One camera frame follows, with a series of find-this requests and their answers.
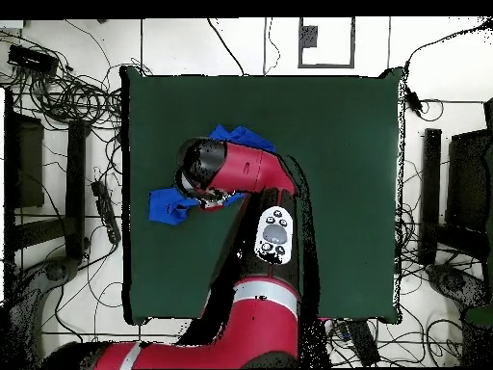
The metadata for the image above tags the blue printed t-shirt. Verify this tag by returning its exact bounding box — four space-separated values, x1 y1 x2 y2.
147 123 277 226

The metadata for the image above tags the black power strip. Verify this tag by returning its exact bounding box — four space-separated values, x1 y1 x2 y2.
345 319 381 367
91 179 123 245

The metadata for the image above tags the dark green table cloth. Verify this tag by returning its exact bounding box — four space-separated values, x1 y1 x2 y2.
119 64 404 324

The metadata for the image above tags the black chair base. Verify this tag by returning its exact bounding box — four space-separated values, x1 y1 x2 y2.
426 263 493 329
7 255 80 348

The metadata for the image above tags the black power adapter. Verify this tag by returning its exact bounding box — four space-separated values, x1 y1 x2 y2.
403 86 424 117

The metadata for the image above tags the black electronics box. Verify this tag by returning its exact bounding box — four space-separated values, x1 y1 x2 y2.
7 43 60 76

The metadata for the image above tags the black wooden furniture frame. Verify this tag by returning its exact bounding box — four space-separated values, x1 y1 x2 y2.
418 97 493 267
3 87 91 267

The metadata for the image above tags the black cable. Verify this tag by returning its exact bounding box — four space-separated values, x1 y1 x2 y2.
206 17 247 77

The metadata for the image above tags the grey square frame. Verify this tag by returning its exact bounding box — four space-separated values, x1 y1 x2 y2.
297 16 356 69

